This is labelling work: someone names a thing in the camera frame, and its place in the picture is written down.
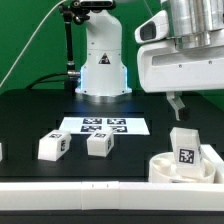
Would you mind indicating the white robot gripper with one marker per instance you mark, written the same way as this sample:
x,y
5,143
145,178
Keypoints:
x,y
183,51

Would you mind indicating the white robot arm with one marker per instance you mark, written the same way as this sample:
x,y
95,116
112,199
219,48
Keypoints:
x,y
103,76

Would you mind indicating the white marker sheet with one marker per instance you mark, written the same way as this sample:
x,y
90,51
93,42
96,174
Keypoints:
x,y
120,126

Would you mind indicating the white L-shaped fence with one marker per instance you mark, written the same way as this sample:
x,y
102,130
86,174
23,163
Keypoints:
x,y
117,195

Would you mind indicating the white block at left edge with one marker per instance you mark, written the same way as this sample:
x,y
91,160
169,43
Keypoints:
x,y
1,153

